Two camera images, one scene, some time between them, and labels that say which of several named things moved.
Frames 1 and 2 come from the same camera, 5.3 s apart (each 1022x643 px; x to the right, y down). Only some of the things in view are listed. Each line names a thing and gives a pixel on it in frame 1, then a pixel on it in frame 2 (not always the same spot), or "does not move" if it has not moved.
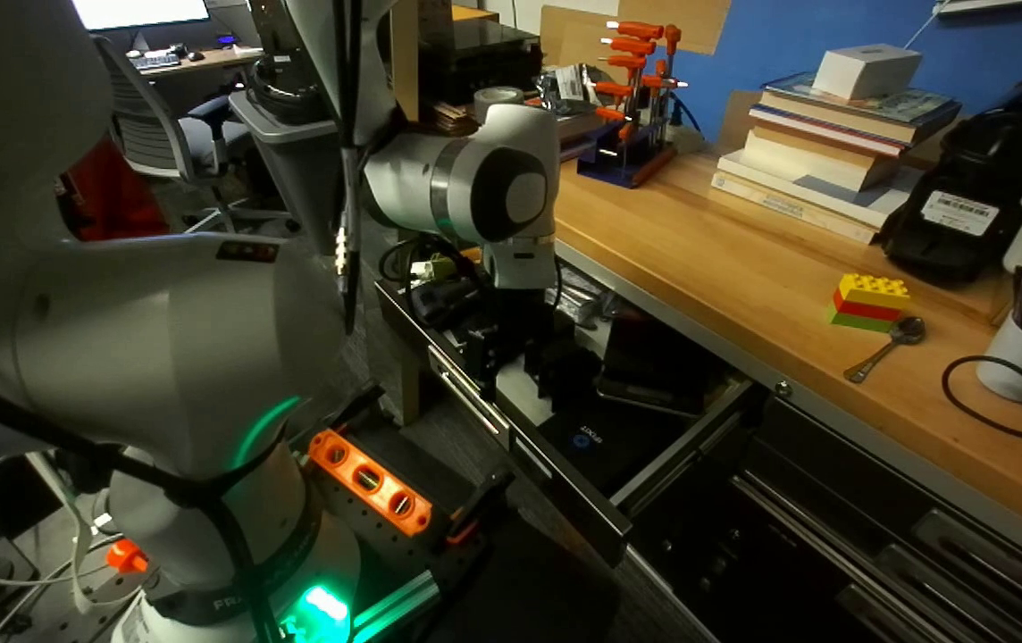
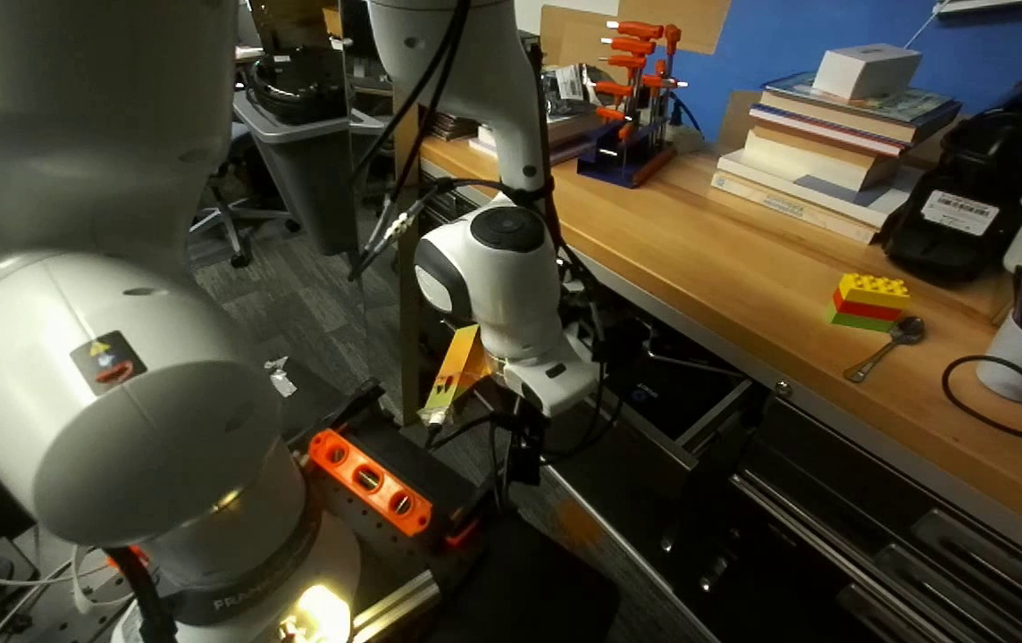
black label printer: (967, 186) does not move
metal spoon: (905, 332) does not move
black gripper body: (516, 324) -> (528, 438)
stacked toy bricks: (872, 303) does not move
